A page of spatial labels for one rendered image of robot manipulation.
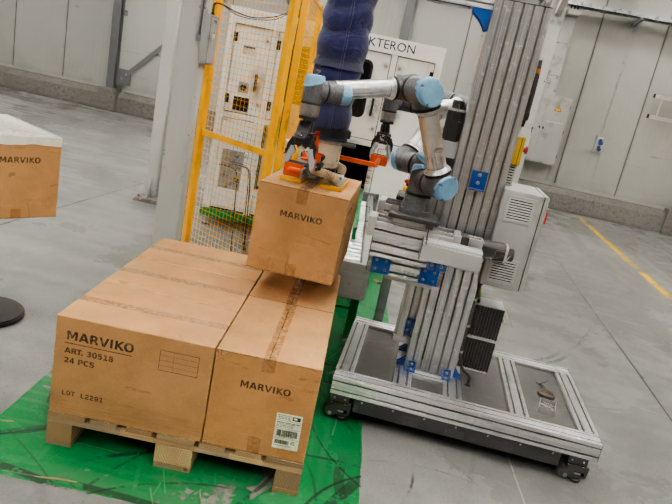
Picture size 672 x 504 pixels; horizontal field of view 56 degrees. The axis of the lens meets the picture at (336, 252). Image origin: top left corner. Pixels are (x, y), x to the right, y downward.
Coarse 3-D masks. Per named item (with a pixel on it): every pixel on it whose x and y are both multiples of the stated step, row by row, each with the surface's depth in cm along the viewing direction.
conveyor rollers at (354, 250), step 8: (360, 208) 537; (360, 216) 503; (360, 224) 477; (360, 232) 451; (352, 240) 425; (360, 240) 426; (352, 248) 407; (360, 248) 408; (352, 256) 390; (360, 256) 390
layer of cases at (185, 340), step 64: (192, 256) 325; (64, 320) 232; (128, 320) 238; (192, 320) 250; (256, 320) 263; (320, 320) 276; (64, 384) 239; (128, 384) 237; (192, 384) 236; (256, 384) 234; (256, 448) 241
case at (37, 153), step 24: (0, 120) 320; (0, 144) 287; (24, 144) 295; (48, 144) 303; (0, 168) 290; (24, 168) 299; (48, 168) 307; (0, 192) 294; (24, 192) 302; (48, 192) 311; (0, 216) 297; (24, 216) 306; (48, 216) 315
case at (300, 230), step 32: (288, 192) 276; (320, 192) 276; (352, 192) 293; (256, 224) 281; (288, 224) 279; (320, 224) 277; (352, 224) 334; (256, 256) 285; (288, 256) 283; (320, 256) 281
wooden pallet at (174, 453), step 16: (48, 416) 243; (64, 416) 242; (80, 416) 242; (48, 432) 245; (64, 432) 244; (80, 432) 254; (112, 432) 243; (128, 432) 242; (144, 432) 242; (160, 448) 243; (176, 448) 243; (192, 448) 242; (208, 448) 242; (224, 448) 242; (160, 464) 245; (176, 464) 245; (192, 464) 249; (256, 464) 242; (272, 464) 242; (288, 464) 241; (288, 480) 243
